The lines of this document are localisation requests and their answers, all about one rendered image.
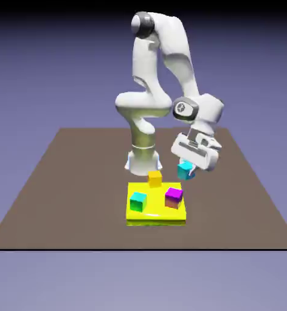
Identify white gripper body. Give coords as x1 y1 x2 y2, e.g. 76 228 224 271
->
170 132 219 172

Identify small cyan cube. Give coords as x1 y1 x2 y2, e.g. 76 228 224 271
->
176 160 196 181

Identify small magenta cube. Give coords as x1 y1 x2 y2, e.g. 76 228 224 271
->
164 187 184 210

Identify small orange cube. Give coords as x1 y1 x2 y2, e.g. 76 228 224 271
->
147 170 163 188

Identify small green cube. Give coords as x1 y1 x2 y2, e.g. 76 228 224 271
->
129 191 148 213

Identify large yellow box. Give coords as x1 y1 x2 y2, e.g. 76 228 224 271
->
125 182 187 227

